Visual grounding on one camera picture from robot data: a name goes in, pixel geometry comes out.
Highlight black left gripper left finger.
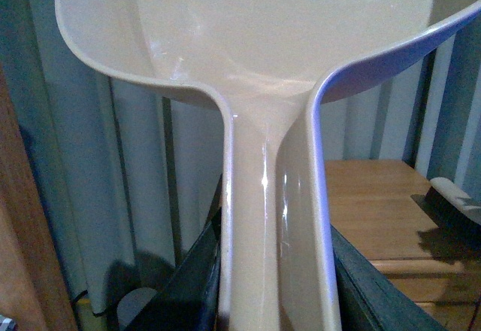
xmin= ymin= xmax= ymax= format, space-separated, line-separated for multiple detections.
xmin=126 ymin=178 xmax=222 ymax=330

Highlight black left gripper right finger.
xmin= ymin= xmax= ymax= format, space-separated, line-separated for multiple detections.
xmin=331 ymin=229 xmax=445 ymax=330

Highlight beige hand brush black bristles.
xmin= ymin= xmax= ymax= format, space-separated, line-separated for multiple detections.
xmin=411 ymin=177 xmax=480 ymax=254

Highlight wooden nightstand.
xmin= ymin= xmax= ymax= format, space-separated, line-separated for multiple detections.
xmin=325 ymin=159 xmax=480 ymax=330

